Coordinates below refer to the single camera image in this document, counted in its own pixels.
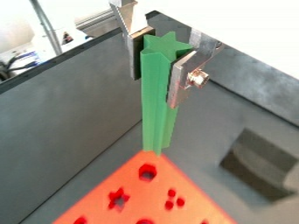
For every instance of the green star-shaped peg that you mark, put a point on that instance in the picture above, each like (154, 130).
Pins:
(161, 52)

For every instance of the red shape-sorting board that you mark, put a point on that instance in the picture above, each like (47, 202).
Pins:
(146, 192)

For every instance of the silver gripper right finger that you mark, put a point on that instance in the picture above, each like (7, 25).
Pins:
(187, 72)

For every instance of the aluminium frame rail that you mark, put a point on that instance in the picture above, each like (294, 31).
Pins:
(103, 19)

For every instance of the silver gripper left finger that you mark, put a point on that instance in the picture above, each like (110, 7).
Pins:
(133, 22)

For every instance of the black plastic holder stand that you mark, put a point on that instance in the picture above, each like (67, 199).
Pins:
(261, 164)

